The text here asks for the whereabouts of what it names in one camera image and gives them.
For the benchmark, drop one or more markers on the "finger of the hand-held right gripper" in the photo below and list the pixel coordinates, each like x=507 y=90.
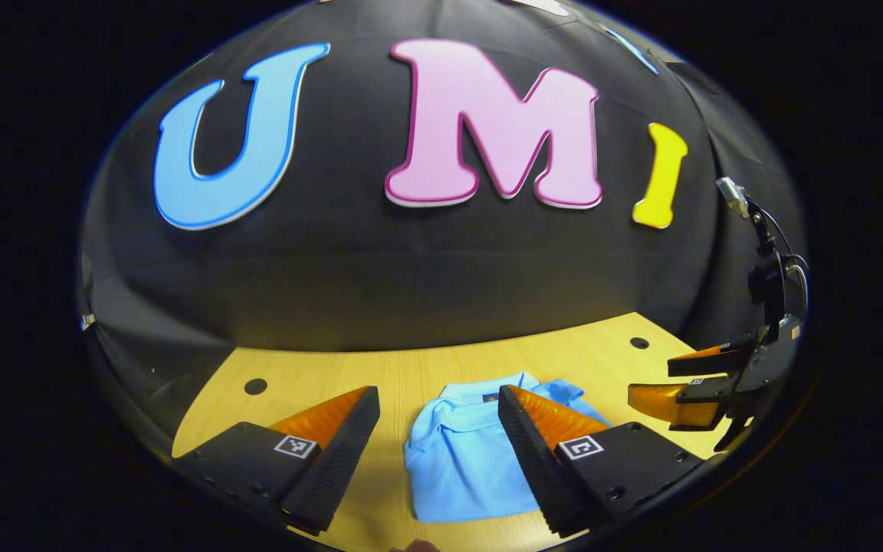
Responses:
x=671 y=406
x=710 y=365

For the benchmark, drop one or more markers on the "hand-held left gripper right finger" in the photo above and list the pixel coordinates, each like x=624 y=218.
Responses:
x=526 y=452

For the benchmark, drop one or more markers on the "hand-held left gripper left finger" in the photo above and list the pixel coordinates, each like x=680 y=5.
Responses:
x=346 y=452

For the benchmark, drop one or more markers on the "light blue T-shirt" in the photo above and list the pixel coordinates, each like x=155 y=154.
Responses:
x=457 y=468

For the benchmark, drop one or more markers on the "black round table grommet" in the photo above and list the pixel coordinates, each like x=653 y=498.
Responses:
x=255 y=386
x=639 y=343

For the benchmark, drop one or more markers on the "black backdrop cloth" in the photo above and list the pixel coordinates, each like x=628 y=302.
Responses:
x=349 y=268

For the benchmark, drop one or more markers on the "white cloth clip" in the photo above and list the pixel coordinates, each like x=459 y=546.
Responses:
x=87 y=322

